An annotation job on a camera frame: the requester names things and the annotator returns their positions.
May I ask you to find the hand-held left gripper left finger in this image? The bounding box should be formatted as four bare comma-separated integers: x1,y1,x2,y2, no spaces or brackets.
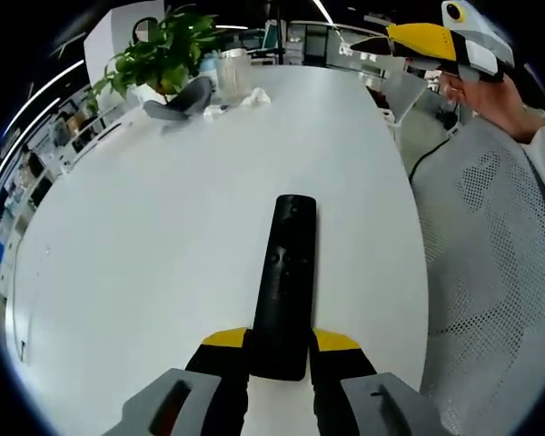
100,326,252,436

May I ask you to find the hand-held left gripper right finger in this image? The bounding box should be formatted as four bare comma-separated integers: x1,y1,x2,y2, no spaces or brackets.
307,328,442,436

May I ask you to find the black remote control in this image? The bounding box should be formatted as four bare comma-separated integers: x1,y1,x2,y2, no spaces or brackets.
248,193,319,382

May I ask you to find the person's right hand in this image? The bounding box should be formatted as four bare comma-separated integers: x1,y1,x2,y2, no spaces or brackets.
439,72,545,143

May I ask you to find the white side desk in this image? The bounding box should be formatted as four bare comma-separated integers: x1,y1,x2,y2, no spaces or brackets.
381,81,426,138

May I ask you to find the clear plastic jar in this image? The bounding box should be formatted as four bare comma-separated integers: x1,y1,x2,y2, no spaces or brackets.
215,48,252,99

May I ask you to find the light blue cup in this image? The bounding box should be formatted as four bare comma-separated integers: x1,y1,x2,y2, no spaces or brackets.
199,53,219,87

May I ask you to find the grey mesh office chair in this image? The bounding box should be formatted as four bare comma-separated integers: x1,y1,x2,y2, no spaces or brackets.
411,122,545,436

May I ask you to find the green potted plant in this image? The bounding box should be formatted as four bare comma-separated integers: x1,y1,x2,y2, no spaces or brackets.
84,4,222,110

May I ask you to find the thin black cable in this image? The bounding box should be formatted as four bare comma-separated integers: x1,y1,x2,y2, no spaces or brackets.
408,134,453,179

